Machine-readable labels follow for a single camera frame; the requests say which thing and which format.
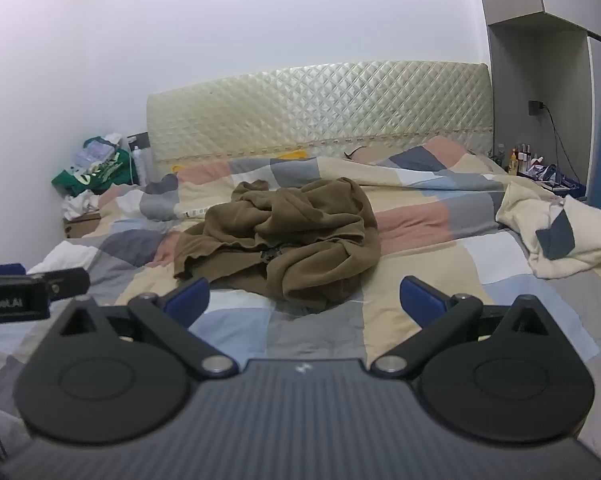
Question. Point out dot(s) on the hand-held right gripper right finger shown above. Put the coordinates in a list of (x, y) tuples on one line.
[(420, 301)]

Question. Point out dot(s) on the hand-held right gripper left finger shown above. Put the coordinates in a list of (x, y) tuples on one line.
[(188, 299)]

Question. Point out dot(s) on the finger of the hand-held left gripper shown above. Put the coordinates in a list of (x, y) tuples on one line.
[(0, 268), (65, 281)]

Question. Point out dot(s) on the brown hoodie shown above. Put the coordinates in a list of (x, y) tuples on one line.
[(300, 240)]

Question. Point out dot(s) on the brown nightstand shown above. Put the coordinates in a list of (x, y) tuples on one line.
[(80, 225)]

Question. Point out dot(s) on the checkered patchwork quilt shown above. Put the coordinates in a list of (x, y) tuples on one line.
[(455, 240)]

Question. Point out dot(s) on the white crumpled cloth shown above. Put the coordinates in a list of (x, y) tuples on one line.
[(80, 204)]

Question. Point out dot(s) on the green bag pile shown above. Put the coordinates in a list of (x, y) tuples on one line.
[(100, 172)]

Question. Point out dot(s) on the pale plastic package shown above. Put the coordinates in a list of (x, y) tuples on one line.
[(95, 152)]

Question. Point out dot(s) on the person's grey clothing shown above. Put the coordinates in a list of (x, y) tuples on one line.
[(5, 435)]

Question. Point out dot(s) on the white plastic bottle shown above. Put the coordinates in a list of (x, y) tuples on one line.
[(139, 165)]

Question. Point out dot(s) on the cream blanket with grey patch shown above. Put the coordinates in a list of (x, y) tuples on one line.
[(585, 240)]

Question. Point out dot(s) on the yellow pillow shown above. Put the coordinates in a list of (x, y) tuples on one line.
[(295, 154)]

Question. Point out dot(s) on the cream quilted headboard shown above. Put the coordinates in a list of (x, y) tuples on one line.
[(320, 110)]

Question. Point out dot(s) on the grey built-in wardrobe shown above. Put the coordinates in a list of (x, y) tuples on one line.
[(540, 20)]

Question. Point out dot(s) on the black wall panel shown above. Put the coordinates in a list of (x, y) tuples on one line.
[(139, 139)]

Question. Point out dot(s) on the black wall charger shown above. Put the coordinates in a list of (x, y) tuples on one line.
[(536, 108)]

